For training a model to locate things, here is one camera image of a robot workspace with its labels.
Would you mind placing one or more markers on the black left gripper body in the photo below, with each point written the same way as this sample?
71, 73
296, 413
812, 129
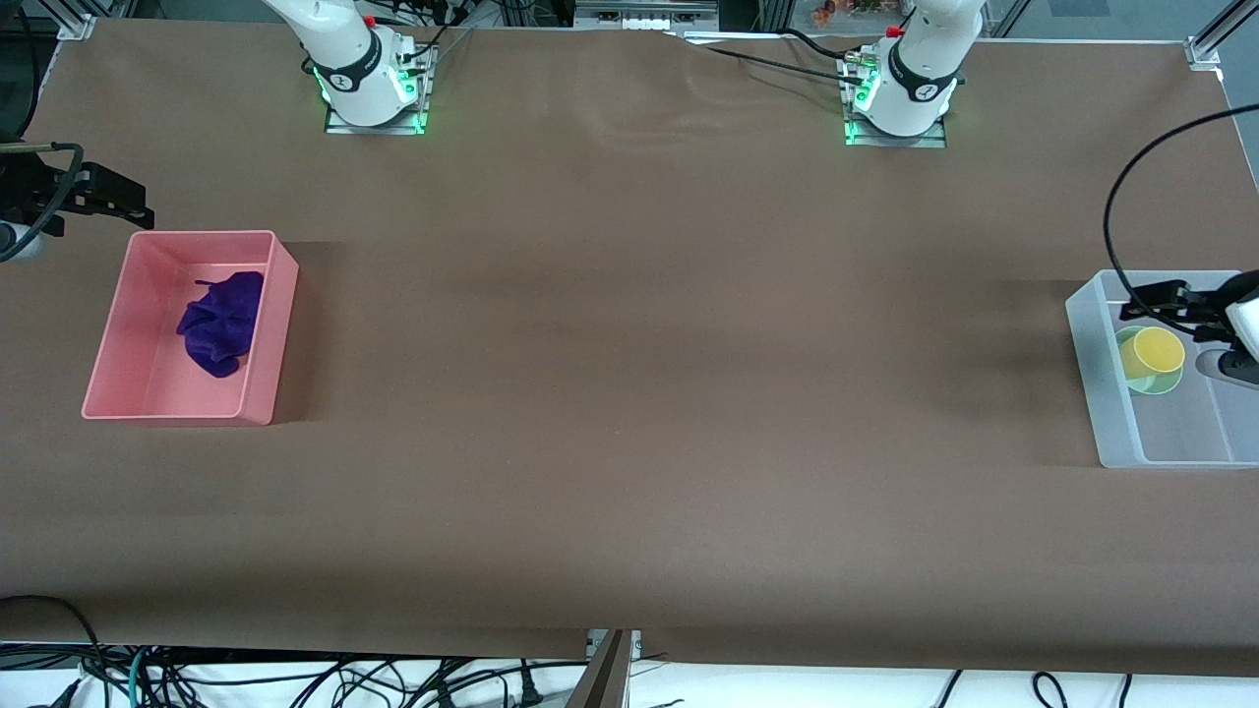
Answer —
1202, 307

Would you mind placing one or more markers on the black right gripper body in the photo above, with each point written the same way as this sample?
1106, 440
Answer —
28, 184

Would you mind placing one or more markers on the yellow cup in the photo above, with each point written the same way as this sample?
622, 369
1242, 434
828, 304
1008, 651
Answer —
1159, 351

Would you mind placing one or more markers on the green bowl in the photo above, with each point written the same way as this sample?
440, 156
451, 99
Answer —
1161, 385

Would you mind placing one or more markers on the purple cloth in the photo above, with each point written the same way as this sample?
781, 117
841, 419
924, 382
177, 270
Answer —
224, 324

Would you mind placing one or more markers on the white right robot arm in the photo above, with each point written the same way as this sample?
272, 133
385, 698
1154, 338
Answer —
344, 54

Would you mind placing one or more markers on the translucent white plastic bin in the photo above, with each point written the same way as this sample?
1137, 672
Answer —
1180, 433

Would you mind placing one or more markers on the pink plastic bin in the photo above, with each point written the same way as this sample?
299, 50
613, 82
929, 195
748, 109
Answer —
148, 383

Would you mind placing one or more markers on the orange background object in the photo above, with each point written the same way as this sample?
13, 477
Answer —
846, 12

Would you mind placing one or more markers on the white power strip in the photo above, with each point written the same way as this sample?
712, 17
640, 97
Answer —
644, 15

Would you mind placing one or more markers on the black power plug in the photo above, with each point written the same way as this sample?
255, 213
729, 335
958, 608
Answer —
529, 688

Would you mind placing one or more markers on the wooden board under table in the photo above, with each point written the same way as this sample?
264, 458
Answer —
605, 678

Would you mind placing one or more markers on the aluminium frame corner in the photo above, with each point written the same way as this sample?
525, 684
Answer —
1205, 51
77, 20

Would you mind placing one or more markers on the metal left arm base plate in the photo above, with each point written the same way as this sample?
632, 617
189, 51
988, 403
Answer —
934, 141

